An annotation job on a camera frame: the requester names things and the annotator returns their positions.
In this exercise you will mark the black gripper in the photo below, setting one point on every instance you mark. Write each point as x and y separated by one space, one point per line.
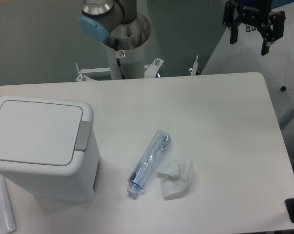
254 13

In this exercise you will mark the white trash can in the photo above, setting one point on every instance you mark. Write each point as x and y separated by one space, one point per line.
48 147

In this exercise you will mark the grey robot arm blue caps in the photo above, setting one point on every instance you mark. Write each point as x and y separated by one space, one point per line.
99 18

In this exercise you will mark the white umbrella with lettering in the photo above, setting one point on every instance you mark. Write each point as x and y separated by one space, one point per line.
277 66

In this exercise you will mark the clear plastic bottle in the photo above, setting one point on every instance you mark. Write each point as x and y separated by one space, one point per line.
149 161

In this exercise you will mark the white metal base frame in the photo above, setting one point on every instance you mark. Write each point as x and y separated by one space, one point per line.
121 71

